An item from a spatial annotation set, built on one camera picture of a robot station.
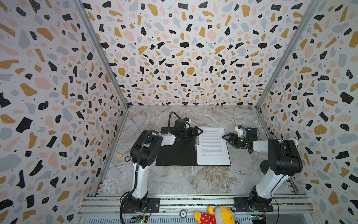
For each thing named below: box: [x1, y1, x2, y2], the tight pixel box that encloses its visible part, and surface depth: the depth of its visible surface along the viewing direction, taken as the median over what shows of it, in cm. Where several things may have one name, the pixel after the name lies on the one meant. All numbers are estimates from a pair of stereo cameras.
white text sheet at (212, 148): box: [196, 127, 232, 166], surface depth 97 cm
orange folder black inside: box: [155, 136, 232, 167], surface depth 92 cm
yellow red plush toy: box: [193, 205, 235, 224], surface depth 67 cm
